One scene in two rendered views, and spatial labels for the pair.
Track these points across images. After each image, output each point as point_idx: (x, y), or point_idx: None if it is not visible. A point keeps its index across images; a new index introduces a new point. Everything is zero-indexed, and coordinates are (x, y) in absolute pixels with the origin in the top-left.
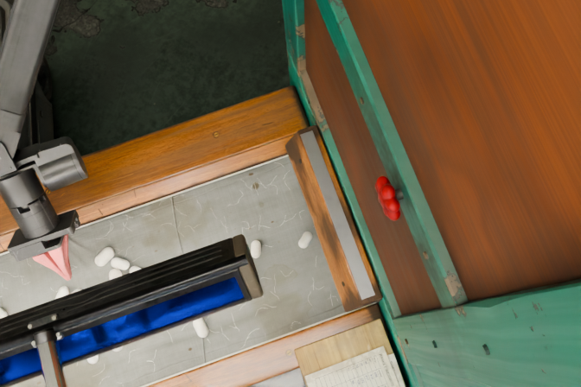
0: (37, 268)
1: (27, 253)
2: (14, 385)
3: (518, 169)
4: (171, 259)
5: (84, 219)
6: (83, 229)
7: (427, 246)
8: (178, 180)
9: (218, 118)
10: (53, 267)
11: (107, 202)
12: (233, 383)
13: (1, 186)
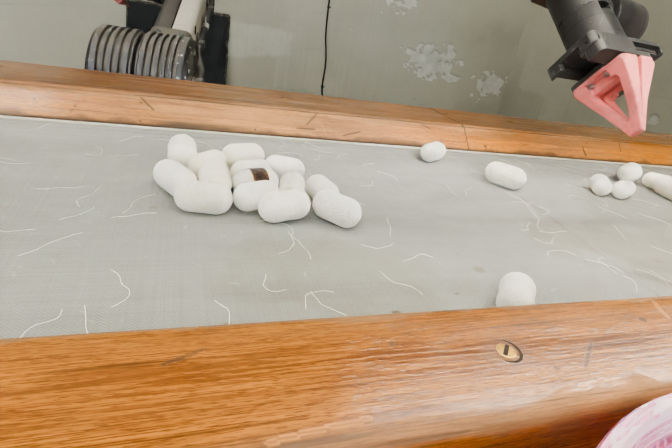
0: (529, 169)
1: (616, 44)
2: (605, 255)
3: None
4: None
5: (566, 152)
6: (567, 161)
7: None
8: (660, 151)
9: (660, 134)
10: (637, 87)
11: (591, 143)
12: None
13: None
